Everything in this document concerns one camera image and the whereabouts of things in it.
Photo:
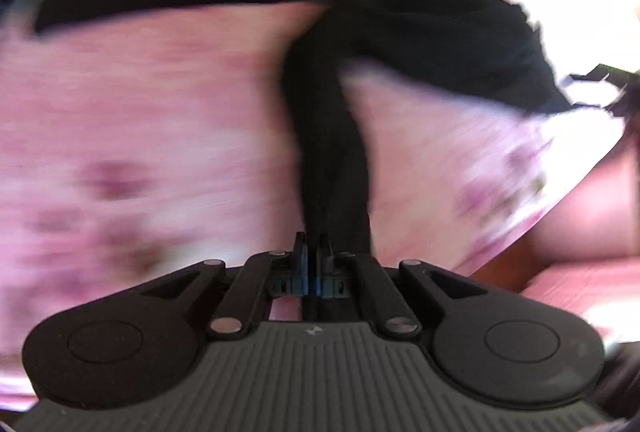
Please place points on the white floral bed sheet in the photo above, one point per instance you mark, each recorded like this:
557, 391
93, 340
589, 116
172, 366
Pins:
505, 172

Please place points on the pink rose blanket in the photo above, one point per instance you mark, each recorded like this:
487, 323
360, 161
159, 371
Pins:
125, 112

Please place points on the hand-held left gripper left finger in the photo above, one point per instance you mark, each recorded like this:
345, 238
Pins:
301, 272

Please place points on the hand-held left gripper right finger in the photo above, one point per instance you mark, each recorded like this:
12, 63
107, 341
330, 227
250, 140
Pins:
324, 272

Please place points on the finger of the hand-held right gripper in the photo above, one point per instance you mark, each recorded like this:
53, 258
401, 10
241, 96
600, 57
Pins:
615, 73

